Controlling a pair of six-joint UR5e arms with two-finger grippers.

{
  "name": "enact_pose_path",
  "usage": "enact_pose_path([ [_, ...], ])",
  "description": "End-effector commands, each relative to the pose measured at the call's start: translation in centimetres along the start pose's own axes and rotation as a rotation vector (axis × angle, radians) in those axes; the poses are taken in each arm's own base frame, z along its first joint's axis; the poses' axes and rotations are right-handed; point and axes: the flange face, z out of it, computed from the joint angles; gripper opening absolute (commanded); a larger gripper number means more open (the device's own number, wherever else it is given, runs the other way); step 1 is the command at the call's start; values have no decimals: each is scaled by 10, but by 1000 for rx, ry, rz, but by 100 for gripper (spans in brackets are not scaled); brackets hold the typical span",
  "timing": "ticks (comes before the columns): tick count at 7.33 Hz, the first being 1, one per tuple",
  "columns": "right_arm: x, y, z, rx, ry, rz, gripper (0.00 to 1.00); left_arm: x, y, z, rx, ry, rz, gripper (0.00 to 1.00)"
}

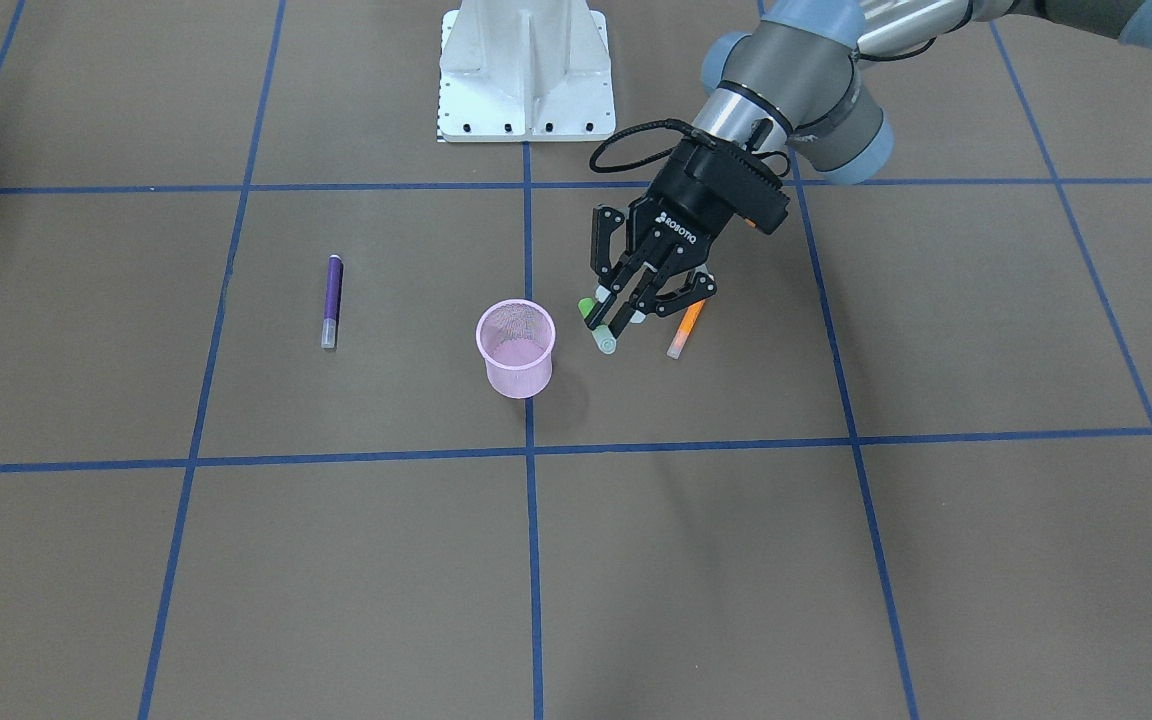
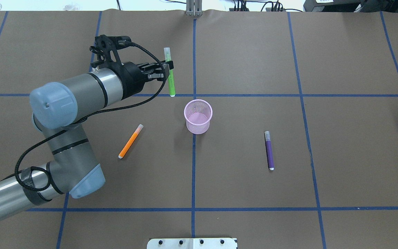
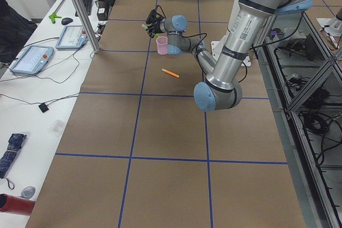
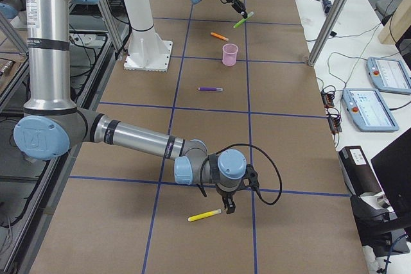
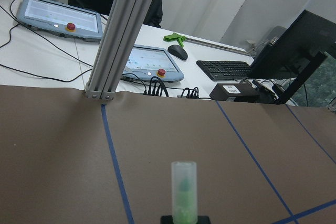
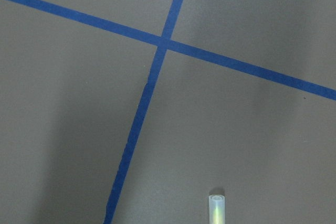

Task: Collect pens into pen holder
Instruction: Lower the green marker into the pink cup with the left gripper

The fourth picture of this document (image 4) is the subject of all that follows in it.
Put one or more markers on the black computer monitor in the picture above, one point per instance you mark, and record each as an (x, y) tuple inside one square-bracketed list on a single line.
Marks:
[(392, 168)]

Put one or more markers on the pink plastic pen holder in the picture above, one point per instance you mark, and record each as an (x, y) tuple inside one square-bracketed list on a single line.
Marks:
[(229, 56)]

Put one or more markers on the small circuit board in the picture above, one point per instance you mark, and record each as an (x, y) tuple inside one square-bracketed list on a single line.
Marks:
[(327, 99)]

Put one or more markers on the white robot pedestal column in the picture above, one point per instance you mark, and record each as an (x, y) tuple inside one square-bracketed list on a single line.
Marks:
[(146, 50)]

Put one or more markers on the far blue teach pendant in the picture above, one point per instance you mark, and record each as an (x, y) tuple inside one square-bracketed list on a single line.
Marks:
[(389, 75)]

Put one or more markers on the orange highlighter pen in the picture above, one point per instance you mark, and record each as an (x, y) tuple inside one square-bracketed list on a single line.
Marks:
[(221, 37)]

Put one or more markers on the black box with label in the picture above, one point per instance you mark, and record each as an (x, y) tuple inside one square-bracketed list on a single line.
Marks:
[(357, 172)]

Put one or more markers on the wooden board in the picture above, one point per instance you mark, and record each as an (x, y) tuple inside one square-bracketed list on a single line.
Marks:
[(397, 24)]

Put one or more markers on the green highlighter pen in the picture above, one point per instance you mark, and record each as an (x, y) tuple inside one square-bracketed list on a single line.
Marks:
[(243, 20)]

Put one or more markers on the aluminium frame post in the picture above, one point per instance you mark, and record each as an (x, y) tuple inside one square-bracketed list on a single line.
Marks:
[(325, 31)]

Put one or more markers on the yellow highlighter pen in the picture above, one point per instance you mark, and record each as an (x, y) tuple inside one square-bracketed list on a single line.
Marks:
[(204, 215)]

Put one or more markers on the near blue teach pendant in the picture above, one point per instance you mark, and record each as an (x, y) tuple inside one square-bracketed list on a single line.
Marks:
[(368, 110)]

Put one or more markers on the wrist black camera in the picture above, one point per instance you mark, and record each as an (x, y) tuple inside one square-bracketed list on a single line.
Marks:
[(250, 178)]

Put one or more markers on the blue teach pendant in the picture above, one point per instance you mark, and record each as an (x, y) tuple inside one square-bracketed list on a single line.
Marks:
[(389, 75), (368, 110)]

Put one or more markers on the purple highlighter pen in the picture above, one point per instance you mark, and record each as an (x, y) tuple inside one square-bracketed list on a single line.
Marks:
[(210, 89)]

